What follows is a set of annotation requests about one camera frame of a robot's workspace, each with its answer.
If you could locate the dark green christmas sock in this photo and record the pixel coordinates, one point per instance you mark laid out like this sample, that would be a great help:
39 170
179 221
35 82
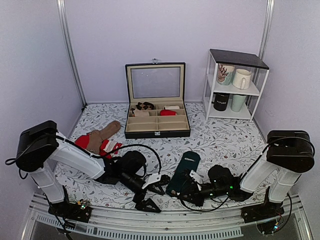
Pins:
189 161

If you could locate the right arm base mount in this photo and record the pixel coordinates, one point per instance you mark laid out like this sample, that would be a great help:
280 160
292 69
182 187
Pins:
262 211

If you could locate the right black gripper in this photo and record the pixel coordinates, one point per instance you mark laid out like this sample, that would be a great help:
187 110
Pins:
197 200

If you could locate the aluminium front rail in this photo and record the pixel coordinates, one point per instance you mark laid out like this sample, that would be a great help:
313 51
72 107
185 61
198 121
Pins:
125 224

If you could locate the mint green mug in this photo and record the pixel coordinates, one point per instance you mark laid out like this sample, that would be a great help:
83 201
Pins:
237 103

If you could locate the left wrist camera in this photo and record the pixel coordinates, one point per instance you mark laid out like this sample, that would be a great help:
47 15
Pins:
151 179

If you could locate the cream rolled sock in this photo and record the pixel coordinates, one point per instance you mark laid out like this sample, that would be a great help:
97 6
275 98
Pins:
171 107

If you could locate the red rolled sock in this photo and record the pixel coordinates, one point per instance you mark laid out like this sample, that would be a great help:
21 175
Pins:
167 112

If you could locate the left aluminium frame post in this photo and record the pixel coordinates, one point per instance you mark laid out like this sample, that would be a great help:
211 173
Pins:
61 8

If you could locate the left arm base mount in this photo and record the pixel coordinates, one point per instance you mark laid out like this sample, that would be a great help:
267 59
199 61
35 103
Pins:
79 211

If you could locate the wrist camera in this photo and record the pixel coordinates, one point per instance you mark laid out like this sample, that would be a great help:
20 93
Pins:
151 179
196 179

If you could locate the cream ceramic mug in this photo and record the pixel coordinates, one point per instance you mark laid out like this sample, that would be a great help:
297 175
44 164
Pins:
242 79

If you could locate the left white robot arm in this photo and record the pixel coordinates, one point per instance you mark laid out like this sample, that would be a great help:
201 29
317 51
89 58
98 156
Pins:
44 142

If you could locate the brown sock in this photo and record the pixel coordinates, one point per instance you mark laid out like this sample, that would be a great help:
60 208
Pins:
102 136

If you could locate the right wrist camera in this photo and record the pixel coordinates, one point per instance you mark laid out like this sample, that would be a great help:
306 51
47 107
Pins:
196 179

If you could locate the red striped sock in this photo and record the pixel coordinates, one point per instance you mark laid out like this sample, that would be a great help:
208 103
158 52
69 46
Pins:
106 147

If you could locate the right aluminium frame post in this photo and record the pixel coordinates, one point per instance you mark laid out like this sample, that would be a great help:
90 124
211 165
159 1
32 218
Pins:
266 28

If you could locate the floral ceramic mug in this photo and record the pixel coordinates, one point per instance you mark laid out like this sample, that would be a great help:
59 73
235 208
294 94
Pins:
225 74

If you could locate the black ceramic mug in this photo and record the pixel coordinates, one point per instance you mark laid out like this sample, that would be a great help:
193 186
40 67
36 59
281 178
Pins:
221 101

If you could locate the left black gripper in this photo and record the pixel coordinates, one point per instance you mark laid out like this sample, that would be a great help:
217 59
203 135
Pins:
141 206

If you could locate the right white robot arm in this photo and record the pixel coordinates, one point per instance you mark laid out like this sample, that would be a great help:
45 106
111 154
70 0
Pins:
290 152

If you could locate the black compartment storage box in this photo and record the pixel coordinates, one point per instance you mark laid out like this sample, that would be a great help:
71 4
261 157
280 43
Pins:
162 84

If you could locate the argyle rolled sock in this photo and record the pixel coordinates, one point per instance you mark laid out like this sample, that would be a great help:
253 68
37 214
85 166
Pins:
143 106

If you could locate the white two-tier shelf rack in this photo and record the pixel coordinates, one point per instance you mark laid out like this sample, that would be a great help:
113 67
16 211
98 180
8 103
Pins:
248 61

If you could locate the aluminium frame post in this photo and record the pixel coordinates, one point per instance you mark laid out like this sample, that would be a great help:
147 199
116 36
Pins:
266 28
61 8

